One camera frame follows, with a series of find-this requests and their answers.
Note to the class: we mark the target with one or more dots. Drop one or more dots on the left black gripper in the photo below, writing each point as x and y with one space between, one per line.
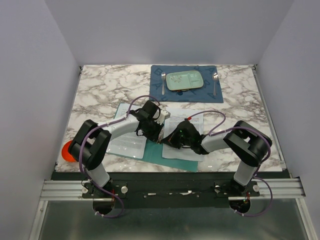
154 136

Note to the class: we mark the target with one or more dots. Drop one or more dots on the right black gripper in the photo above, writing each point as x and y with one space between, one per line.
171 139

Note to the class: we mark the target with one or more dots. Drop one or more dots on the white printed paper sheets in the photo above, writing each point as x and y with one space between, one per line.
177 116

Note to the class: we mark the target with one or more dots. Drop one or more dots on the teal file folder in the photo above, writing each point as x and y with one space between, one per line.
153 151

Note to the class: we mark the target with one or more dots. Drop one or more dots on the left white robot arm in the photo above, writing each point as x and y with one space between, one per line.
90 143

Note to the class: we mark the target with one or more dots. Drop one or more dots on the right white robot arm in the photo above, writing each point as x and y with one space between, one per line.
249 144

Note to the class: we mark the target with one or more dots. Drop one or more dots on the printed sheet in folder pocket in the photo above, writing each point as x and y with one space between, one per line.
128 145

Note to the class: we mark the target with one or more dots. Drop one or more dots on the silver fork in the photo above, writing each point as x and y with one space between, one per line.
163 78

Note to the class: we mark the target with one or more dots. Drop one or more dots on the blue cloth placemat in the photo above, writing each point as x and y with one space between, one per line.
200 95

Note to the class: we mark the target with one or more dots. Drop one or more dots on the light green divided plate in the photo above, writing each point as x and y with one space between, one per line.
184 80

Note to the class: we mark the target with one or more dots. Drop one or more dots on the silver spoon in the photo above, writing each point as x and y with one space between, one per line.
215 79

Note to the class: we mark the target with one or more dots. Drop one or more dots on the orange ball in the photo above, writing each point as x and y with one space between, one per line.
65 154

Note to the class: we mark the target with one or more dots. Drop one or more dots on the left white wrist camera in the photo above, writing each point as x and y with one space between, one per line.
163 115

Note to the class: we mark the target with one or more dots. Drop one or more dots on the black mounting base plate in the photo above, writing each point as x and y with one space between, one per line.
168 190

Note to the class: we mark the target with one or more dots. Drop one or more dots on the aluminium frame rail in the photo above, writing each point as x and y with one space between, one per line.
72 190

